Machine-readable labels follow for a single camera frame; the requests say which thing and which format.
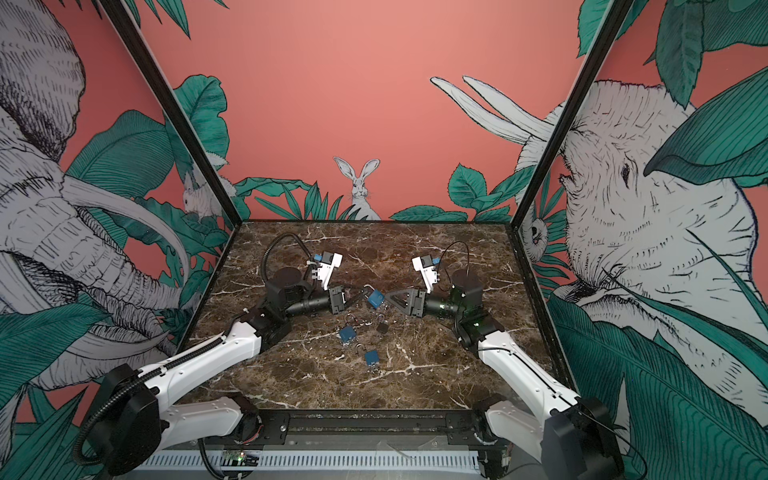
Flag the blue padlock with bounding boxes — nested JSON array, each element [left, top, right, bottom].
[[363, 349, 380, 369], [364, 285, 385, 310], [338, 324, 357, 346]]

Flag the blue padlock front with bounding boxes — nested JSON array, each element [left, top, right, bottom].
[[363, 349, 380, 369]]

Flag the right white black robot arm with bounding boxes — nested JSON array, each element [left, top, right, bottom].
[[385, 267, 626, 479]]

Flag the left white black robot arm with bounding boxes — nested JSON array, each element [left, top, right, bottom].
[[71, 268, 364, 477]]

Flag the small green circuit board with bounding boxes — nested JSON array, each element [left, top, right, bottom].
[[220, 451, 259, 469]]

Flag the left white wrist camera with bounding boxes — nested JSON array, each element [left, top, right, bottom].
[[309, 251, 343, 290]]

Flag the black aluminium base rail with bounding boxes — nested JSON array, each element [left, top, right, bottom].
[[119, 409, 607, 448]]

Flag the right black frame post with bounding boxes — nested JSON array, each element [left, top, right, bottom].
[[511, 0, 633, 230]]

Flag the black frame post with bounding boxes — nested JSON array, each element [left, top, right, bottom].
[[99, 1, 242, 231], [511, 0, 633, 230]]

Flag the white ventilated cable duct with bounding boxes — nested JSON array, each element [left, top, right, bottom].
[[130, 449, 482, 473]]

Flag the left black frame post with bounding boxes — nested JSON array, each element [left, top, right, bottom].
[[99, 1, 242, 231]]

